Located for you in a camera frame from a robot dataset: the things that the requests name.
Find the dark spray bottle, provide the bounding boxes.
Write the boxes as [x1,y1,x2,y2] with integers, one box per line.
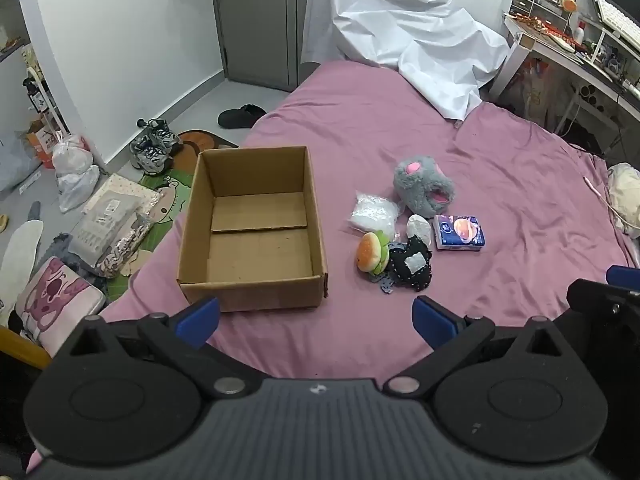
[22,78,47,112]

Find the pink cartoon cushion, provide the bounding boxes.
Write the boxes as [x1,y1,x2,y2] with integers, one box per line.
[15,256,107,356]

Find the clear bag of white stuffing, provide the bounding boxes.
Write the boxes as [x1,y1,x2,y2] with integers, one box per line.
[346,190,401,236]

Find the grey plastic mailer bag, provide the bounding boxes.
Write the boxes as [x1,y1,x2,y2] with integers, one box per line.
[0,135,42,193]

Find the black slipper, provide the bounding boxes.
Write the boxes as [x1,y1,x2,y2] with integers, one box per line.
[217,104,268,129]

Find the white keyboard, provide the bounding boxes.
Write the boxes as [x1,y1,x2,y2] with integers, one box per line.
[595,0,640,54]

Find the small white soft lump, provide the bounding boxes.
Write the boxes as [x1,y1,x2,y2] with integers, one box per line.
[406,214,432,248]

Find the denim star patch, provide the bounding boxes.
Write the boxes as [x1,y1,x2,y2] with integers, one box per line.
[372,241,408,295]

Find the orange cardboard box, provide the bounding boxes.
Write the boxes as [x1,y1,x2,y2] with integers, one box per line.
[25,120,59,169]

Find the white floor rack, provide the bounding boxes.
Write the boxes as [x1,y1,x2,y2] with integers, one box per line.
[22,66,69,137]

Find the white insole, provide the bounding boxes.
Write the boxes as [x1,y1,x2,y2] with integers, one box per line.
[0,220,44,287]

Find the blue-grey fluffy rug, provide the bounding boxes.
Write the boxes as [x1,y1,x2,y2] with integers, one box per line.
[49,232,103,288]

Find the yellow wooden frame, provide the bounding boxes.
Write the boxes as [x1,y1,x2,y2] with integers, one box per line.
[0,325,52,370]

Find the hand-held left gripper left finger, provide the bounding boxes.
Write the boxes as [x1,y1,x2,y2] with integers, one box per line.
[52,296,261,401]

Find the grey door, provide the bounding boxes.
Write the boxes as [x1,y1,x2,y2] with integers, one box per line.
[209,0,313,93]

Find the grey sneaker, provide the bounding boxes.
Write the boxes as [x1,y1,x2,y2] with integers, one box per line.
[130,135,172,176]
[145,119,183,155]

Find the cream pillow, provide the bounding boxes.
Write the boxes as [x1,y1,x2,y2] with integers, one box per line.
[606,162,640,239]

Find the green cartoon floor mat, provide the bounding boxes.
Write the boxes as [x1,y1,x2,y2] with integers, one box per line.
[105,160,197,302]

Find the white desk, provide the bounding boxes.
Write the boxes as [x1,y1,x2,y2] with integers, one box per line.
[487,10,640,142]

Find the grey plush paw slipper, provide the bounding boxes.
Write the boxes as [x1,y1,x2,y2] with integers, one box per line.
[393,157,454,218]

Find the brown cardboard box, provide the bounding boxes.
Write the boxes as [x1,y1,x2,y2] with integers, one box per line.
[176,146,329,312]

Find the brown cat-shaped mat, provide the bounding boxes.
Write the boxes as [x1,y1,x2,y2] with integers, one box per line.
[175,130,240,162]

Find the grey plastic package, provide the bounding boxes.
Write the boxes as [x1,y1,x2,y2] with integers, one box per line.
[67,195,144,267]

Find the polka dot package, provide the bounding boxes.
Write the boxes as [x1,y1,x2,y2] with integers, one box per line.
[82,174,152,216]

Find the pink cable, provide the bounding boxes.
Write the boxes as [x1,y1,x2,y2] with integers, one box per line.
[582,176,632,232]

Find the clear white plastic bag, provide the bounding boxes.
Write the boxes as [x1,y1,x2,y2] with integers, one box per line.
[56,165,101,213]

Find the white draped sheet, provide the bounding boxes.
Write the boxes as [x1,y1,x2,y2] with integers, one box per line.
[300,0,511,122]

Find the blue tissue packet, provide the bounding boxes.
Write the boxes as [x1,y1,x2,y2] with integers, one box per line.
[433,215,486,251]

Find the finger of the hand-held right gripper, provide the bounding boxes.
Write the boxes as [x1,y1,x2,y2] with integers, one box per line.
[566,264,640,331]

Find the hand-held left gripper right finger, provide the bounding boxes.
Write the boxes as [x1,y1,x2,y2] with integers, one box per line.
[382,296,581,401]

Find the cardboard scrap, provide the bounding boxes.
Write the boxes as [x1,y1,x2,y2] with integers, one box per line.
[120,247,152,276]

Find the burger plush toy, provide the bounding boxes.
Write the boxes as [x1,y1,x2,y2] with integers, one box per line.
[356,230,391,276]

